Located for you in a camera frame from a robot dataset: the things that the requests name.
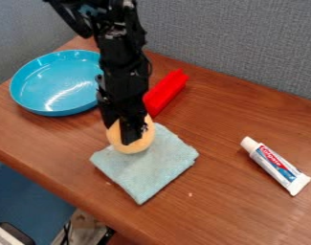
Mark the white toothpaste tube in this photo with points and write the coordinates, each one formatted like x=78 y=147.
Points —
x=277 y=166

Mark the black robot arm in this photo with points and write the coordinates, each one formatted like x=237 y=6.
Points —
x=110 y=21

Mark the light blue folded cloth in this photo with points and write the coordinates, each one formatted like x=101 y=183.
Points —
x=144 y=173

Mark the blue plate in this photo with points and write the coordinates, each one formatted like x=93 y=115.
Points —
x=56 y=84

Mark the yellow orange ball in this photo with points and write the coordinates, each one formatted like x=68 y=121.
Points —
x=138 y=145

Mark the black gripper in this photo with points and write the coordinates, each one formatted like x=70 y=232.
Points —
x=122 y=87

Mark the grey object under table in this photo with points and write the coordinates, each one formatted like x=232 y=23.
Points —
x=84 y=230

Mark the red rectangular block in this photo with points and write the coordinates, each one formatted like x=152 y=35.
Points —
x=164 y=92

